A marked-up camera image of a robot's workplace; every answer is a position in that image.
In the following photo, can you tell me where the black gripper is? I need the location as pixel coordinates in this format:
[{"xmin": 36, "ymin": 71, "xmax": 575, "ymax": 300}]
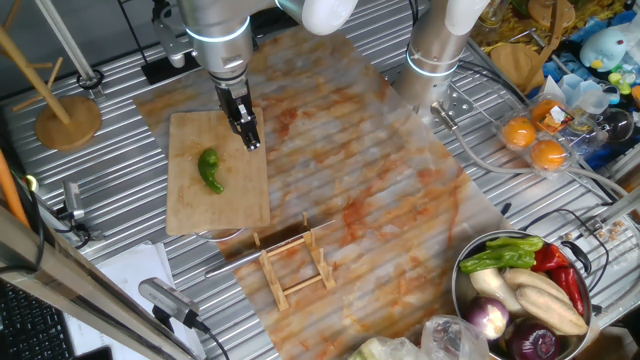
[{"xmin": 213, "ymin": 78, "xmax": 262, "ymax": 151}]

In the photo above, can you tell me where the green chili pepper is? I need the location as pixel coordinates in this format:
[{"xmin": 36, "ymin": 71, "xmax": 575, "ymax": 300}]
[{"xmin": 197, "ymin": 147, "xmax": 225, "ymax": 195}]

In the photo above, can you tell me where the steel kitchen knife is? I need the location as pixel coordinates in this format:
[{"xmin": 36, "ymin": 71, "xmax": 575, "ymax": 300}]
[{"xmin": 203, "ymin": 219, "xmax": 336, "ymax": 279}]

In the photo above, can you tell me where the bamboo cutting board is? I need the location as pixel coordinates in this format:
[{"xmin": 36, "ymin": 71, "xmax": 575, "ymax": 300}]
[{"xmin": 164, "ymin": 107, "xmax": 272, "ymax": 244}]

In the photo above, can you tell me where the wooden dish rack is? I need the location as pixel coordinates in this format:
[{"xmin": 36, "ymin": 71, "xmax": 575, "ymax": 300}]
[{"xmin": 252, "ymin": 212, "xmax": 337, "ymax": 312}]

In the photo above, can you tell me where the wooden mug tree stand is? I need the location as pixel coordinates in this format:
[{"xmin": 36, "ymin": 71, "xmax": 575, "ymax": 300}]
[{"xmin": 0, "ymin": 0, "xmax": 104, "ymax": 152}]

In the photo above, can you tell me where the white paper sheet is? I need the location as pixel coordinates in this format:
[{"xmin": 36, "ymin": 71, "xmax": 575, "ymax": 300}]
[{"xmin": 64, "ymin": 242, "xmax": 207, "ymax": 360}]

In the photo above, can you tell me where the orange tube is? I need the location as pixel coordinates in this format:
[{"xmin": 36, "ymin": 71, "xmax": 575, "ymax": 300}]
[{"xmin": 0, "ymin": 149, "xmax": 31, "ymax": 229}]

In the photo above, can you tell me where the plastic bag with cabbage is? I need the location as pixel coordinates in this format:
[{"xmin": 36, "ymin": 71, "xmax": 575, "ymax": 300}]
[{"xmin": 347, "ymin": 335, "xmax": 426, "ymax": 360}]

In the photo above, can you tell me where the stainless steel pot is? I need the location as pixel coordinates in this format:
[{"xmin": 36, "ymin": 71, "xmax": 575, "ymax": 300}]
[{"xmin": 451, "ymin": 229, "xmax": 597, "ymax": 360}]

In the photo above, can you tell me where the wooden stand with round base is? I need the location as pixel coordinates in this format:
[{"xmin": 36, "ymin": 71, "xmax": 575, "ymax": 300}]
[{"xmin": 489, "ymin": 0, "xmax": 569, "ymax": 95}]

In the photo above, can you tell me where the long green pepper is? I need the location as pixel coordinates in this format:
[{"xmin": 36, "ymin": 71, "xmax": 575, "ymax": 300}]
[{"xmin": 458, "ymin": 247, "xmax": 537, "ymax": 275}]

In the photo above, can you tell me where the black keyboard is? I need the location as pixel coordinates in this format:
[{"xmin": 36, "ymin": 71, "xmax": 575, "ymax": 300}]
[{"xmin": 0, "ymin": 279, "xmax": 76, "ymax": 360}]

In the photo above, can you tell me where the short green pepper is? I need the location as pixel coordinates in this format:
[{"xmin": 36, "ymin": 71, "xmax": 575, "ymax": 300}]
[{"xmin": 485, "ymin": 235, "xmax": 545, "ymax": 253}]

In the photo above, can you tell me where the white radish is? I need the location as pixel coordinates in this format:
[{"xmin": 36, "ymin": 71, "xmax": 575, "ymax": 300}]
[{"xmin": 469, "ymin": 268, "xmax": 524, "ymax": 317}]

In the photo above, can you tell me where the clear plastic bag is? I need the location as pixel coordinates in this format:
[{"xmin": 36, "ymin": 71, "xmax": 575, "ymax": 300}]
[{"xmin": 419, "ymin": 314, "xmax": 491, "ymax": 360}]

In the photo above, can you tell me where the orange fruit with label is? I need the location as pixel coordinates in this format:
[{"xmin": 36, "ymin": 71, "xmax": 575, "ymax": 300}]
[{"xmin": 530, "ymin": 98, "xmax": 574, "ymax": 135}]

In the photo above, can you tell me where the pale purple onion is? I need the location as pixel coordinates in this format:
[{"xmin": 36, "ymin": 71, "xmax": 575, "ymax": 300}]
[{"xmin": 464, "ymin": 296, "xmax": 511, "ymax": 342}]

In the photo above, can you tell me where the round wooden disc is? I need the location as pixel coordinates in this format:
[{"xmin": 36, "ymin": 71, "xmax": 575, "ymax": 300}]
[{"xmin": 527, "ymin": 0, "xmax": 576, "ymax": 29}]

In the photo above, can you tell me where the beige sweet potato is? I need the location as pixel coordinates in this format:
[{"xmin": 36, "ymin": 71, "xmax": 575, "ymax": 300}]
[
  {"xmin": 502, "ymin": 268, "xmax": 571, "ymax": 304},
  {"xmin": 514, "ymin": 285, "xmax": 589, "ymax": 337}
]

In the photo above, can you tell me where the wide red pepper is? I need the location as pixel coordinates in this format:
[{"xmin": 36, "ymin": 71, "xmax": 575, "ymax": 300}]
[{"xmin": 530, "ymin": 243, "xmax": 569, "ymax": 274}]

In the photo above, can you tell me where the clear plastic fruit container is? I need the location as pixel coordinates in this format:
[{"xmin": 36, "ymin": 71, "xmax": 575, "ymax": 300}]
[{"xmin": 493, "ymin": 92, "xmax": 609, "ymax": 180}]

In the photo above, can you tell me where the clear plastic cup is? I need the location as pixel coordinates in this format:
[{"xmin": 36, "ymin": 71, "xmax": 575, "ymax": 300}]
[{"xmin": 558, "ymin": 73, "xmax": 612, "ymax": 115}]

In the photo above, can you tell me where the dark red onion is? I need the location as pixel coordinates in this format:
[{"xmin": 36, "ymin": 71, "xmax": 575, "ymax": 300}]
[{"xmin": 507, "ymin": 319, "xmax": 561, "ymax": 360}]

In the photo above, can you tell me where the long red pepper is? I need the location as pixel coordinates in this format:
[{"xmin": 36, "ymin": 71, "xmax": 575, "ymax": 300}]
[{"xmin": 549, "ymin": 266, "xmax": 586, "ymax": 317}]

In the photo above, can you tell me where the blue plush toy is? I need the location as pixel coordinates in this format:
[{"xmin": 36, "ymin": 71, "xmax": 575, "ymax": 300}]
[{"xmin": 579, "ymin": 27, "xmax": 629, "ymax": 74}]

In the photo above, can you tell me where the round glass bowl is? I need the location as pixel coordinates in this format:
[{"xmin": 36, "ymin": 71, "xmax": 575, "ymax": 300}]
[{"xmin": 597, "ymin": 107, "xmax": 636, "ymax": 144}]

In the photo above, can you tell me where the green yellow toy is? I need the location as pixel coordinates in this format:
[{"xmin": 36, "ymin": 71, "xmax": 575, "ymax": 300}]
[{"xmin": 606, "ymin": 69, "xmax": 634, "ymax": 96}]

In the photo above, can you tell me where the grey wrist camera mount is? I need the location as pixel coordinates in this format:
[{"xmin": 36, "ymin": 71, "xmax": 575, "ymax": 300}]
[{"xmin": 151, "ymin": 2, "xmax": 188, "ymax": 70}]

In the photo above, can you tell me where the grey camera with black cable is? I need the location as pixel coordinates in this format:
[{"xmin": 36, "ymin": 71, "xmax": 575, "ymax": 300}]
[{"xmin": 138, "ymin": 277, "xmax": 231, "ymax": 360}]

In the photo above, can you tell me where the small grey mounted camera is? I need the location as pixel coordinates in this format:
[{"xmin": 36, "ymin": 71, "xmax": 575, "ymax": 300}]
[{"xmin": 53, "ymin": 179, "xmax": 105, "ymax": 245}]

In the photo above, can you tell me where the silver pole with black ring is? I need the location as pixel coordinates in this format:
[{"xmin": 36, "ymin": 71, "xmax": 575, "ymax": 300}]
[{"xmin": 33, "ymin": 0, "xmax": 107, "ymax": 100}]

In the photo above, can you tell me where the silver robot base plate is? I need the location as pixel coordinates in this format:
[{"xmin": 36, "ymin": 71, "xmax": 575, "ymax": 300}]
[{"xmin": 414, "ymin": 82, "xmax": 475, "ymax": 126}]

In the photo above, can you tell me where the aluminium frame beam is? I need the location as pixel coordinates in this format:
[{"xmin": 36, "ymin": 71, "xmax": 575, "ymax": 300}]
[{"xmin": 0, "ymin": 205, "xmax": 197, "ymax": 360}]

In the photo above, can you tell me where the grey hose with metal connector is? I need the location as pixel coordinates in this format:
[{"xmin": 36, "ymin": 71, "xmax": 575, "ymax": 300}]
[{"xmin": 430, "ymin": 101, "xmax": 629, "ymax": 197}]

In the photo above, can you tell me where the black base cable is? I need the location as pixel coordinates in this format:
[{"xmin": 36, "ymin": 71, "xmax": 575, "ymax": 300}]
[{"xmin": 457, "ymin": 58, "xmax": 531, "ymax": 107}]

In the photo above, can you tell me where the black cable near pot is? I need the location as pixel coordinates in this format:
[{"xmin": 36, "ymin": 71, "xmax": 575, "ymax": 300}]
[{"xmin": 519, "ymin": 207, "xmax": 612, "ymax": 294}]

